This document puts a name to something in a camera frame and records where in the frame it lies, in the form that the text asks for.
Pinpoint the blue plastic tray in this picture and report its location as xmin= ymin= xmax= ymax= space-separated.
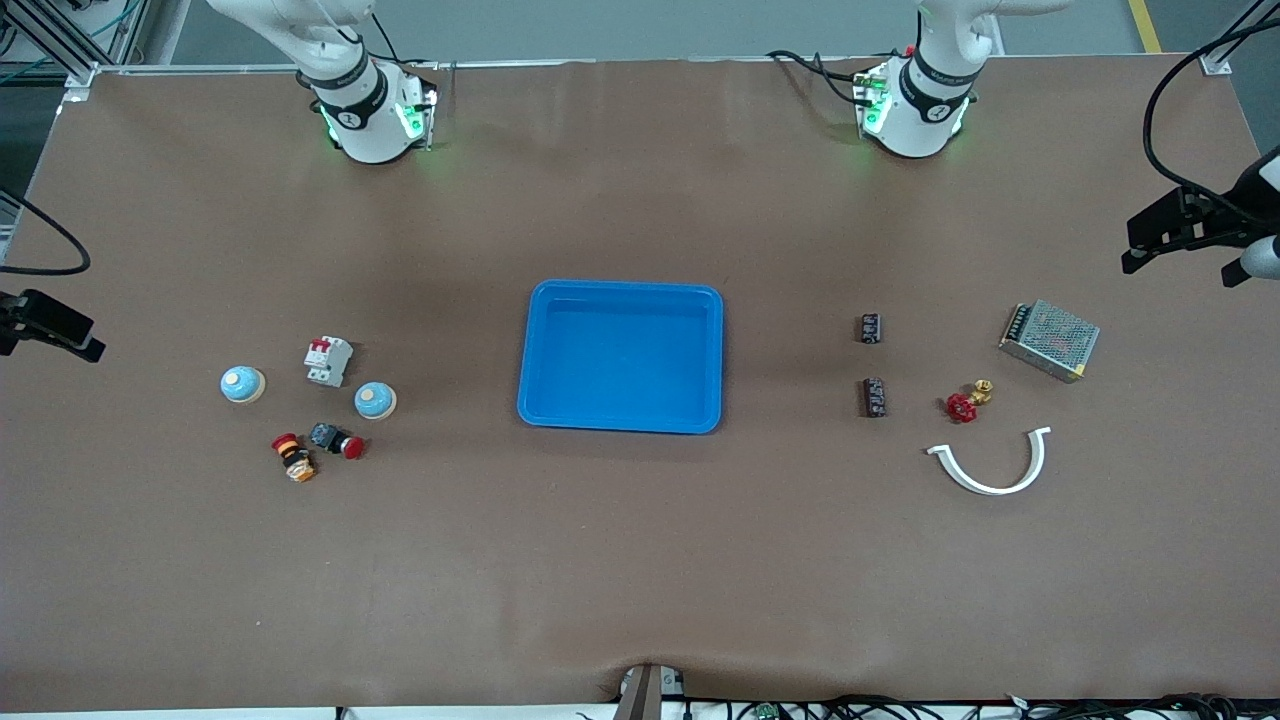
xmin=517 ymin=279 xmax=725 ymax=436

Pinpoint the metal mesh power supply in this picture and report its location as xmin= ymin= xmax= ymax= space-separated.
xmin=998 ymin=299 xmax=1101 ymax=384

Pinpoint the white red circuit breaker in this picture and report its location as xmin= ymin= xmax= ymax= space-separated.
xmin=304 ymin=336 xmax=354 ymax=388

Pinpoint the black red emergency stop button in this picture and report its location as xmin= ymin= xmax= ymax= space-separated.
xmin=309 ymin=422 xmax=367 ymax=461

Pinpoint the white curved pipe clamp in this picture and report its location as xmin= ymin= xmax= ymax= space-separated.
xmin=926 ymin=426 xmax=1053 ymax=497

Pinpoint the brown table mat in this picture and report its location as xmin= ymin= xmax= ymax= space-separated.
xmin=0 ymin=55 xmax=1280 ymax=713

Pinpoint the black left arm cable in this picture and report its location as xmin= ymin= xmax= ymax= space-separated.
xmin=1143 ymin=0 xmax=1280 ymax=226

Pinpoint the aluminium frame profile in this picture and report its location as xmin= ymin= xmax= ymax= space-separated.
xmin=1200 ymin=0 xmax=1280 ymax=76
xmin=0 ymin=0 xmax=101 ymax=101

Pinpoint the red orange push button switch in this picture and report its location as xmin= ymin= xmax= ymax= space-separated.
xmin=271 ymin=432 xmax=318 ymax=484

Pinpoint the black left base cable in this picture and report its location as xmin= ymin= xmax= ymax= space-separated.
xmin=766 ymin=48 xmax=871 ymax=106

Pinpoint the black base cable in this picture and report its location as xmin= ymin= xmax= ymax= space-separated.
xmin=368 ymin=8 xmax=457 ymax=71
xmin=766 ymin=48 xmax=871 ymax=106

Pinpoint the black right base cable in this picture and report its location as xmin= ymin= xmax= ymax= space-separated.
xmin=368 ymin=8 xmax=457 ymax=71

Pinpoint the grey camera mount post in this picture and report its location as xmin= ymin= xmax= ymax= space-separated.
xmin=612 ymin=662 xmax=687 ymax=720

